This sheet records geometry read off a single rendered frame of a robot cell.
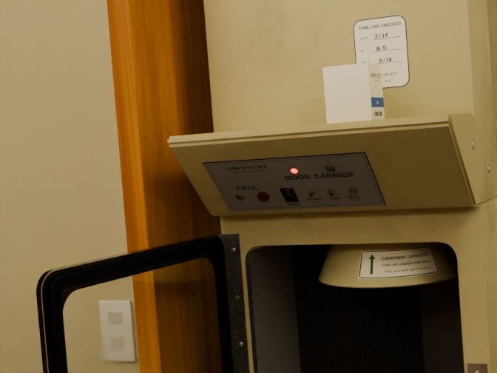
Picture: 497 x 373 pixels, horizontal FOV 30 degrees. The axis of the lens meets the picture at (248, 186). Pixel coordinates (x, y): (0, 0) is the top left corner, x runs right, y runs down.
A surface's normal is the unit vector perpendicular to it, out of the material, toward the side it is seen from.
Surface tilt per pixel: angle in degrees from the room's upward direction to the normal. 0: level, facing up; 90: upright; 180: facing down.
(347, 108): 90
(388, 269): 66
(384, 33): 90
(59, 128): 90
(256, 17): 90
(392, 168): 135
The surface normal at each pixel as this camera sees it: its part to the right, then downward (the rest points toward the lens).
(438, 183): -0.25, 0.76
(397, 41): -0.43, 0.08
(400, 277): -0.04, -0.35
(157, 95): 0.90, -0.04
